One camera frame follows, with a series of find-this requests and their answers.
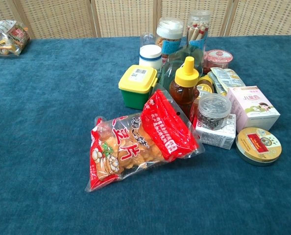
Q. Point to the red potato chip snack bag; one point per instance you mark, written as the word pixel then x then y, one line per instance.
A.
pixel 135 147

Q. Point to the small honey jar yellow label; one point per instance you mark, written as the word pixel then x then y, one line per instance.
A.
pixel 205 85

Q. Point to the blue velvet tablecloth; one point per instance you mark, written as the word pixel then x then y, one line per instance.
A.
pixel 50 147

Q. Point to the woven rattan folding screen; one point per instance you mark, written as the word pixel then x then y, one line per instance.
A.
pixel 62 17

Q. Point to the clear green plastic bag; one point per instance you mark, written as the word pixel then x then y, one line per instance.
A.
pixel 182 55

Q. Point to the clear jar with white lid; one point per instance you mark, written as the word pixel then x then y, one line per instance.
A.
pixel 169 36

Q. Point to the clear empty plastic bottle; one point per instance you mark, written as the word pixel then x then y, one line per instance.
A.
pixel 148 40

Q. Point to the round gold tin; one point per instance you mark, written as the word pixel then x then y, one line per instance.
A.
pixel 258 146

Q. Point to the pink and white carton box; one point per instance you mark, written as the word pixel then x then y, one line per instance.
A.
pixel 253 107

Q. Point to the white jar with blue band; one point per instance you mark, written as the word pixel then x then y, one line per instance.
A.
pixel 150 56

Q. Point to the clear bag of wrapped snacks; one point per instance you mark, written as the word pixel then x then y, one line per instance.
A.
pixel 6 38

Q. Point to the clear tub of dark seeds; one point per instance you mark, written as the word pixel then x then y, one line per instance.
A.
pixel 212 111

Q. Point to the green box with yellow lid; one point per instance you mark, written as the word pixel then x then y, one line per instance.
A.
pixel 135 86

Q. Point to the pink yogurt cup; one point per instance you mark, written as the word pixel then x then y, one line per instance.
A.
pixel 219 58

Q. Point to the clear tube of biscuit sticks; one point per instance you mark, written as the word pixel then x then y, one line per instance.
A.
pixel 198 31

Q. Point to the silver foil snack packet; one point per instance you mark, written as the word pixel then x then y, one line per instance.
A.
pixel 225 78

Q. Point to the white printed carton box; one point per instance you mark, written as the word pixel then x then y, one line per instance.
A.
pixel 221 137

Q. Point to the honey bottle with yellow cap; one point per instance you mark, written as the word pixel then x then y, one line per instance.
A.
pixel 184 88

